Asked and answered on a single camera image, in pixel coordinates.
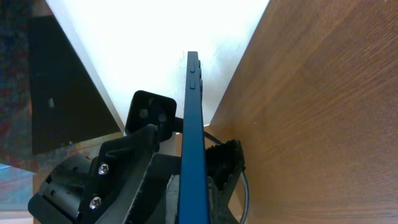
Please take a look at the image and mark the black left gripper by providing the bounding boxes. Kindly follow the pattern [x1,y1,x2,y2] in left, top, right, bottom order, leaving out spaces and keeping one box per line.
[28,124,181,223]

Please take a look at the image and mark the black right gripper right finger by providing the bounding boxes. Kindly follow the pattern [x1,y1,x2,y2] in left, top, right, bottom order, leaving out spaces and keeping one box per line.
[206,139,245,224]

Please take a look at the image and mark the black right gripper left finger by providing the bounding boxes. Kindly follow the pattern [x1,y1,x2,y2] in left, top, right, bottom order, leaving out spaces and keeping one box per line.
[165,175,180,224]

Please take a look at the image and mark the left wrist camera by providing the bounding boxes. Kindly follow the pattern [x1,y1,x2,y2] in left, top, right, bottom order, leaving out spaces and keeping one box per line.
[125,90,177,142]

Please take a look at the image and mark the black charging cable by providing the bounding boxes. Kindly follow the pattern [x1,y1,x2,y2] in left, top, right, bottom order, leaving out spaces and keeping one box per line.
[174,116,249,224]

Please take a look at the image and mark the blue Galaxy smartphone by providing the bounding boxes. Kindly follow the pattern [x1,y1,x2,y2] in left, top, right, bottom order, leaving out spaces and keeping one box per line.
[178,52,210,224]

